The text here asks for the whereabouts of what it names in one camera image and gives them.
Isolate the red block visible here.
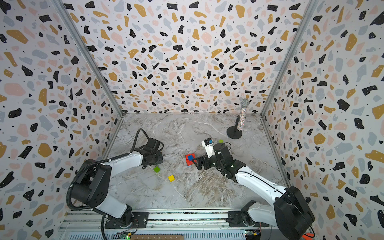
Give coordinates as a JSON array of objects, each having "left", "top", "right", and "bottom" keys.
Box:
[{"left": 185, "top": 154, "right": 195, "bottom": 167}]

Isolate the yellow cube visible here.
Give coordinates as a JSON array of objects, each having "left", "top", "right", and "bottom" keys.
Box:
[{"left": 168, "top": 175, "right": 175, "bottom": 182}]

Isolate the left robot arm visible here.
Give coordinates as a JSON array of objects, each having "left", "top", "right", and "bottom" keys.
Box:
[{"left": 66, "top": 138, "right": 164, "bottom": 227}]

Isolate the glitter microphone on stand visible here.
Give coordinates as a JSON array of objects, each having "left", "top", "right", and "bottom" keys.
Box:
[{"left": 227, "top": 99, "right": 250, "bottom": 140}]

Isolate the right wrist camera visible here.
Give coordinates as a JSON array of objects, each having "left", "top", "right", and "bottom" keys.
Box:
[{"left": 202, "top": 138, "right": 215, "bottom": 158}]

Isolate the aluminium mounting rail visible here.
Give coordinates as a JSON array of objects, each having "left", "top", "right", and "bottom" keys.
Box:
[{"left": 58, "top": 208, "right": 286, "bottom": 240}]

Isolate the green cube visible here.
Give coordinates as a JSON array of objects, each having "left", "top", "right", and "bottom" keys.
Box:
[{"left": 154, "top": 166, "right": 161, "bottom": 173}]

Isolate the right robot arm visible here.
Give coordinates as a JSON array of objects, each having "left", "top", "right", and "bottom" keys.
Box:
[{"left": 193, "top": 139, "right": 315, "bottom": 240}]

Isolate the wooden strip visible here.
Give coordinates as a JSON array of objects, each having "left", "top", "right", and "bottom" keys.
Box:
[{"left": 131, "top": 234, "right": 184, "bottom": 240}]

